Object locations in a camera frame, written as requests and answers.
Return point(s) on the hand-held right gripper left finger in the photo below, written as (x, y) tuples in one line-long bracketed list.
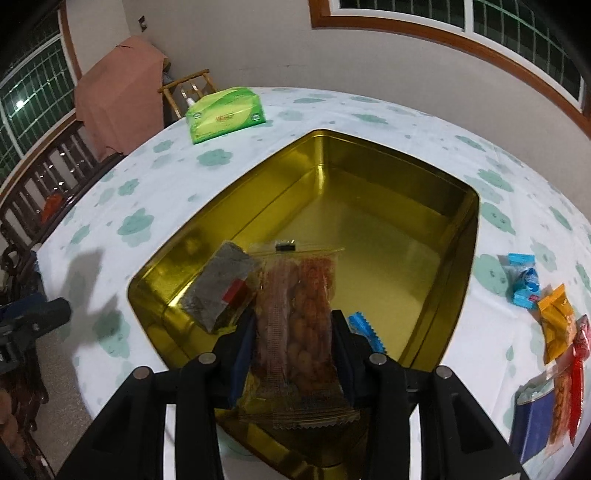
[(238, 369)]

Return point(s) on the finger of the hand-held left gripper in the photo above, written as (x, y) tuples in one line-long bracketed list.
[(46, 314)]

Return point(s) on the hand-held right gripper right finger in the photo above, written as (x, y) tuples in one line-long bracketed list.
[(353, 364)]

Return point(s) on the blue candy packet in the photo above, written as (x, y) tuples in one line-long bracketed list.
[(526, 286), (364, 327)]

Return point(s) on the clear peanut packet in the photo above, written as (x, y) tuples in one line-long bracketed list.
[(300, 323), (561, 406)]

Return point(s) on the dark grey snack packet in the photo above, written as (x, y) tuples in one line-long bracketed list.
[(221, 281)]

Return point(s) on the maroon and gold tin box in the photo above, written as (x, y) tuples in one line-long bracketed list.
[(369, 230)]

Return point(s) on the blue and white snack bag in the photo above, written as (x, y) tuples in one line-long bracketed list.
[(531, 424)]

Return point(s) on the yellow snack packet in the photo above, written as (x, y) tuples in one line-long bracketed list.
[(556, 323)]

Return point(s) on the red snack packet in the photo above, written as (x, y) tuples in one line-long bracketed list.
[(577, 392)]

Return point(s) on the orange bag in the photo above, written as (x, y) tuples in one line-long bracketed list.
[(51, 205)]

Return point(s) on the dark wooden bench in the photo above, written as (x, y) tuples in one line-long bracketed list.
[(46, 180)]

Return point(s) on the brown framed barred window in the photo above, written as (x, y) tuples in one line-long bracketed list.
[(438, 34), (27, 92)]

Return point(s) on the pink cloth covered chair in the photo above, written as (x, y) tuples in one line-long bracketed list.
[(120, 92)]

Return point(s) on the green tissue pack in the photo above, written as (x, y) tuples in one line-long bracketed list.
[(226, 113)]

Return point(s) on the bamboo chair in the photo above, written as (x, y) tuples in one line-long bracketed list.
[(184, 87)]

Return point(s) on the black wall switch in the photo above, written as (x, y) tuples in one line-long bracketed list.
[(143, 23)]

